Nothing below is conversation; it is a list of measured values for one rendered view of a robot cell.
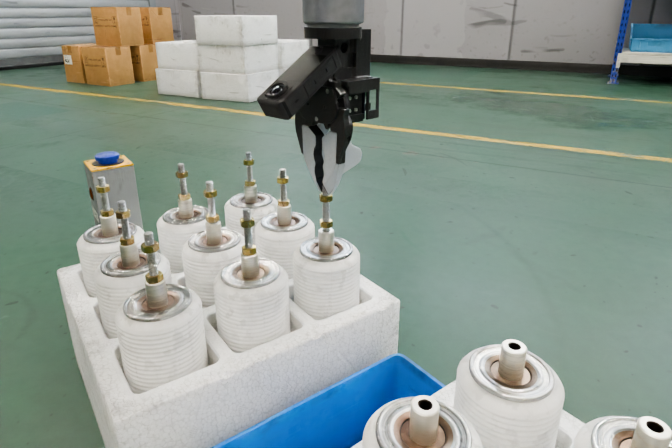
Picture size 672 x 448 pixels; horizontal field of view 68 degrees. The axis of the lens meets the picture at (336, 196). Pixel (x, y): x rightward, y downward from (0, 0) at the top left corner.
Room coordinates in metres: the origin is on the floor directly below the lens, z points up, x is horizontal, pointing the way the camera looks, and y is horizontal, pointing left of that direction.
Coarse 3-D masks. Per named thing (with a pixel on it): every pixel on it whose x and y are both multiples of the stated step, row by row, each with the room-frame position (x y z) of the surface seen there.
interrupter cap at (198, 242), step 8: (200, 232) 0.68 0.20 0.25; (224, 232) 0.68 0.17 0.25; (232, 232) 0.68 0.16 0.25; (192, 240) 0.65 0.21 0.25; (200, 240) 0.66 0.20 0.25; (224, 240) 0.66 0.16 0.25; (232, 240) 0.65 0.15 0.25; (240, 240) 0.66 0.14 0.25; (192, 248) 0.63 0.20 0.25; (200, 248) 0.63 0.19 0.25; (208, 248) 0.63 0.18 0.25; (216, 248) 0.63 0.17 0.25; (224, 248) 0.63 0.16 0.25
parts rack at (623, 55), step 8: (624, 8) 4.21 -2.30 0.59; (624, 16) 4.21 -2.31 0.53; (624, 24) 4.21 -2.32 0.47; (624, 32) 4.20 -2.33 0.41; (616, 48) 4.22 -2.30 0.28; (624, 48) 4.60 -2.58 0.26; (616, 56) 4.21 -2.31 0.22; (624, 56) 4.18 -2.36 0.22; (632, 56) 4.15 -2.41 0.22; (640, 56) 4.13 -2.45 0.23; (648, 56) 4.10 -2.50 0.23; (656, 56) 4.08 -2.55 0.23; (664, 56) 4.05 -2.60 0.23; (616, 64) 4.20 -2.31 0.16; (616, 72) 4.20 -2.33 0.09
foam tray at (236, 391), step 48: (96, 336) 0.53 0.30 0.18; (288, 336) 0.53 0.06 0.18; (336, 336) 0.55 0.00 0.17; (384, 336) 0.60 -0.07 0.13; (96, 384) 0.46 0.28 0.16; (192, 384) 0.44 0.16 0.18; (240, 384) 0.47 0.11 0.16; (288, 384) 0.50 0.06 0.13; (144, 432) 0.40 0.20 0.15; (192, 432) 0.43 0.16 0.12
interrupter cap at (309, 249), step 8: (312, 240) 0.65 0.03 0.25; (336, 240) 0.65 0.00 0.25; (344, 240) 0.65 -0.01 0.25; (304, 248) 0.63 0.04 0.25; (312, 248) 0.63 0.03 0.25; (336, 248) 0.63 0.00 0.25; (344, 248) 0.63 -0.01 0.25; (352, 248) 0.63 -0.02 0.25; (304, 256) 0.61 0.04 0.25; (312, 256) 0.60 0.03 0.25; (320, 256) 0.60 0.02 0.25; (328, 256) 0.60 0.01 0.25; (336, 256) 0.60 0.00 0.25; (344, 256) 0.60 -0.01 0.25
